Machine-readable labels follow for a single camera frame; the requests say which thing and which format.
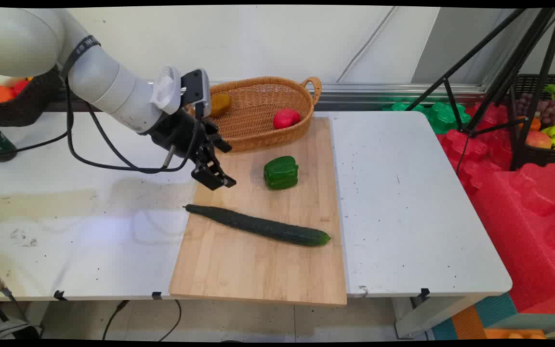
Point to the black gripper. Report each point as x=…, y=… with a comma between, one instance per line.
x=181, y=132

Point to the yellow-brown round fruit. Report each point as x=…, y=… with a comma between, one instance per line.
x=220, y=104

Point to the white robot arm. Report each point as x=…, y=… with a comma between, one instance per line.
x=113, y=91

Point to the tan wicker basket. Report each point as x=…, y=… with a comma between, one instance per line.
x=258, y=111

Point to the green bell pepper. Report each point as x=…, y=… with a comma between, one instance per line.
x=281, y=172

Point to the long dark green cucumber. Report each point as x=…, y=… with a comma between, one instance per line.
x=258, y=226

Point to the red round fruit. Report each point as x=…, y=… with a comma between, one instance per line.
x=286, y=118

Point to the wooden cutting board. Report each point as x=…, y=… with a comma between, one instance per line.
x=239, y=272

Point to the dark brown wicker basket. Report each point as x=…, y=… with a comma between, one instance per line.
x=22, y=110

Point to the small red fruit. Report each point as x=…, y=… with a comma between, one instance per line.
x=20, y=86

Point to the white oval vegetable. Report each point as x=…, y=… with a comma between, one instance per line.
x=3, y=80

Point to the green foam tray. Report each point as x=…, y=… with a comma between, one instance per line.
x=443, y=118

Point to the red foam tray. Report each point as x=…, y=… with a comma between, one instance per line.
x=480, y=154

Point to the white table leg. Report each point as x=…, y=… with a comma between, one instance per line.
x=431, y=313

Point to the grey bag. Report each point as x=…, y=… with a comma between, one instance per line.
x=10, y=331

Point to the teal orange floor mat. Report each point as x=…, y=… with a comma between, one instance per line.
x=470, y=320

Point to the black tripod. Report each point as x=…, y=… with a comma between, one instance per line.
x=518, y=60

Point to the large red foam block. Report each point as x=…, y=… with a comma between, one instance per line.
x=528, y=231

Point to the small orange fruit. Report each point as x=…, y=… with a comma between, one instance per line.
x=534, y=124

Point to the pink orange peach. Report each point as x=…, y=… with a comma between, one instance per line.
x=538, y=140

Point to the black plastic crate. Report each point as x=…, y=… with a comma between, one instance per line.
x=542, y=157

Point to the purple grape bunch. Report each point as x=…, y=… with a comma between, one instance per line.
x=549, y=110

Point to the orange foam piece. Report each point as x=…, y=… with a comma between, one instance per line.
x=513, y=334

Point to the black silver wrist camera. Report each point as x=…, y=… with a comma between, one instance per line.
x=198, y=89

